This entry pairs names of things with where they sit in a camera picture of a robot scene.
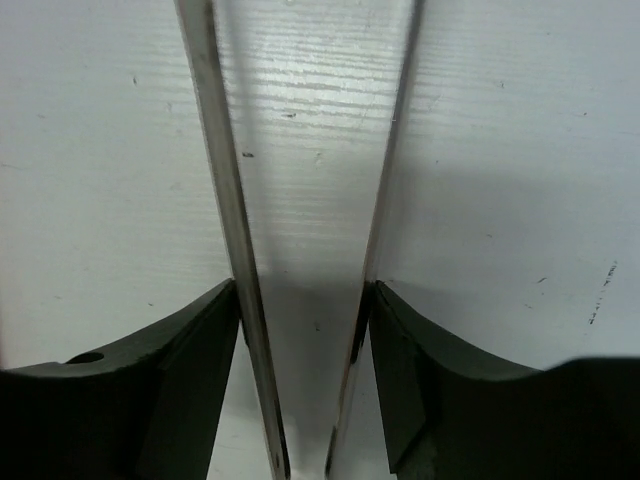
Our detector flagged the metal serving tongs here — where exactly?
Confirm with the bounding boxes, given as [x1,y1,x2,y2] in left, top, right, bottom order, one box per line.
[175,1,426,479]

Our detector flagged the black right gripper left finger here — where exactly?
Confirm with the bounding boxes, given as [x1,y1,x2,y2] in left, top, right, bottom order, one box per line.
[1,280,239,479]

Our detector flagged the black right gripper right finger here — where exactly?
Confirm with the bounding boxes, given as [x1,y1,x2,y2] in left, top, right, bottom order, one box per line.
[369,283,639,479]

